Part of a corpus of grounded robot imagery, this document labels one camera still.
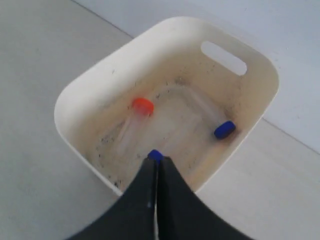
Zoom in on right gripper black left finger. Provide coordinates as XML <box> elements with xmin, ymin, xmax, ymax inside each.
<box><xmin>69</xmin><ymin>158</ymin><xmax>158</xmax><ymax>240</ymax></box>

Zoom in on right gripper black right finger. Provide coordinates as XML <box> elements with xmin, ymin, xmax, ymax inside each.
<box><xmin>156</xmin><ymin>157</ymin><xmax>247</xmax><ymax>240</ymax></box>

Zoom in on blue-capped tube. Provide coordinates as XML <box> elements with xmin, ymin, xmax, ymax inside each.
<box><xmin>147</xmin><ymin>149</ymin><xmax>164</xmax><ymax>163</ymax></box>
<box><xmin>171</xmin><ymin>85</ymin><xmax>236</xmax><ymax>140</ymax></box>

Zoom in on orange-capped tube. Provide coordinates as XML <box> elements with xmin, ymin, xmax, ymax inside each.
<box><xmin>116</xmin><ymin>97</ymin><xmax>154</xmax><ymax>155</ymax></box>

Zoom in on cream bin with picture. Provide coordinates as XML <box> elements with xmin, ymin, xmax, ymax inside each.
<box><xmin>54</xmin><ymin>17</ymin><xmax>279</xmax><ymax>196</ymax></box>

